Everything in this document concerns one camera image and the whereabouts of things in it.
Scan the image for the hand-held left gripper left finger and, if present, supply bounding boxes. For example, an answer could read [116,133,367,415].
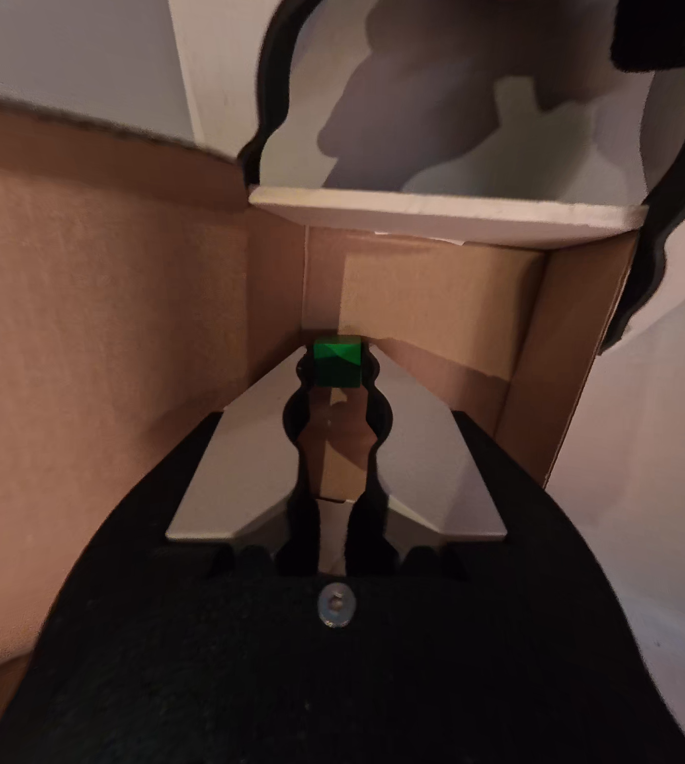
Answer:
[165,346,326,575]

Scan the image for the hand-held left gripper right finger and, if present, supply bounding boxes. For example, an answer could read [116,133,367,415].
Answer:
[345,345,509,575]

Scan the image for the green cube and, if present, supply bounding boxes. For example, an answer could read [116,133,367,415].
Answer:
[312,335,362,389]

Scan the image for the white cardboard mailer box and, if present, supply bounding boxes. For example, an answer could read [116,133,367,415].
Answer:
[0,90,648,684]

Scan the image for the grey desk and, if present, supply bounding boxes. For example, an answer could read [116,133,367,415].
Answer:
[0,0,685,735]

